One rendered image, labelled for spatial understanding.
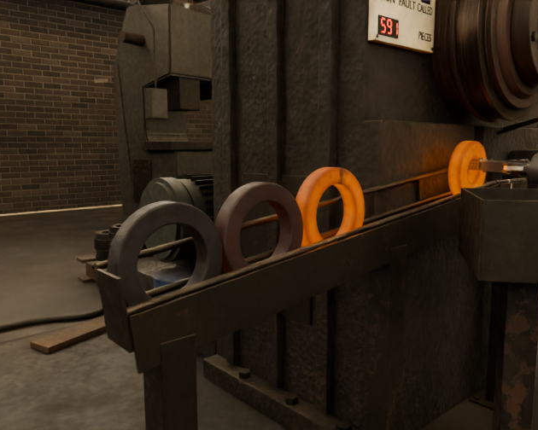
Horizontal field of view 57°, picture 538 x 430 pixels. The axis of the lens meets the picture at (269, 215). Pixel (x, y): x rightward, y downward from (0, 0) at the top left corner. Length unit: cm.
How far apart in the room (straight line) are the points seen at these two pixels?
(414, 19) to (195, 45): 443
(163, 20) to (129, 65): 72
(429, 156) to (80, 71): 624
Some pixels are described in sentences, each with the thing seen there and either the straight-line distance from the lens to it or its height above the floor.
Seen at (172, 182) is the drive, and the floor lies 66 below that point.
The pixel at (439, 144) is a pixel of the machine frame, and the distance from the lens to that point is 142.
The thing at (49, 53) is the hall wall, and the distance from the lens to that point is 716.
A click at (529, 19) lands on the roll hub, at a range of 145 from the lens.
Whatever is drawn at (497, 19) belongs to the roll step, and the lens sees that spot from 145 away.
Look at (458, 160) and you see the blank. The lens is 135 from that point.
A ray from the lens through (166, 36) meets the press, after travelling 550.
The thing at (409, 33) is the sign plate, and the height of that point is 109.
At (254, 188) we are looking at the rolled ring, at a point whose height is 74.
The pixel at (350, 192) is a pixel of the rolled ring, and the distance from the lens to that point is 101.
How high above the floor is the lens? 81
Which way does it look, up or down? 8 degrees down
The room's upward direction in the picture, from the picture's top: straight up
